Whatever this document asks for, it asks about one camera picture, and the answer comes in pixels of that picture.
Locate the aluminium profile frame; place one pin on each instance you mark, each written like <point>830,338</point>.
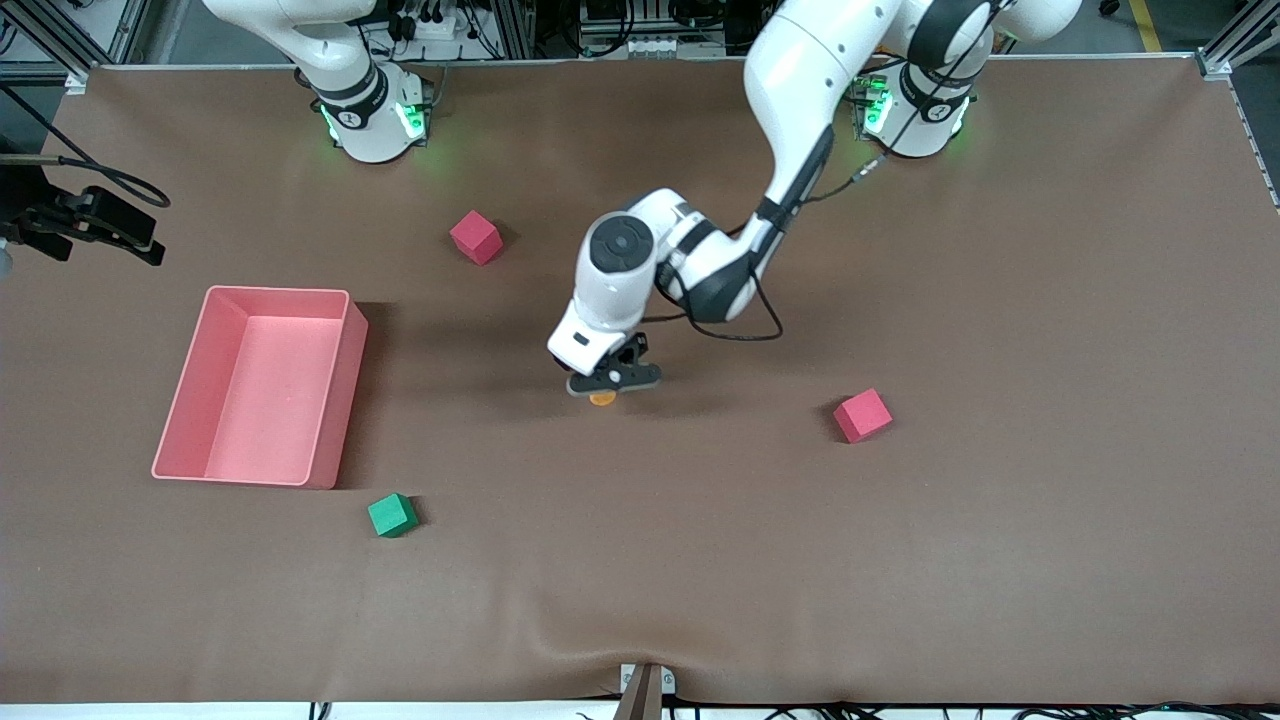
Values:
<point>1240,35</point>
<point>60,40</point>

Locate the green foam cube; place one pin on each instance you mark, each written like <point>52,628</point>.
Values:
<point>392,515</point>

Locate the pink plastic bin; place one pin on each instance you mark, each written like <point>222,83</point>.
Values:
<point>260,400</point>

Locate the white power strip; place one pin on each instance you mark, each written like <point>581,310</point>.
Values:
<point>430,25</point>

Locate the pink foam cube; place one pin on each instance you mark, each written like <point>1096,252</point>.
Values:
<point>862,415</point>
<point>476,237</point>

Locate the metal bracket with post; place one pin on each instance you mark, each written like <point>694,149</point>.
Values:
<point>645,690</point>

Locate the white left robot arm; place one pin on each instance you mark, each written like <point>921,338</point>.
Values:
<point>800,60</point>

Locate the black button with orange cap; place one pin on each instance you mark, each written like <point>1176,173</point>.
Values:
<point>603,398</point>

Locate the brown table mat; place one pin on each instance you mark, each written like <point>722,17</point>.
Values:
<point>640,560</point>

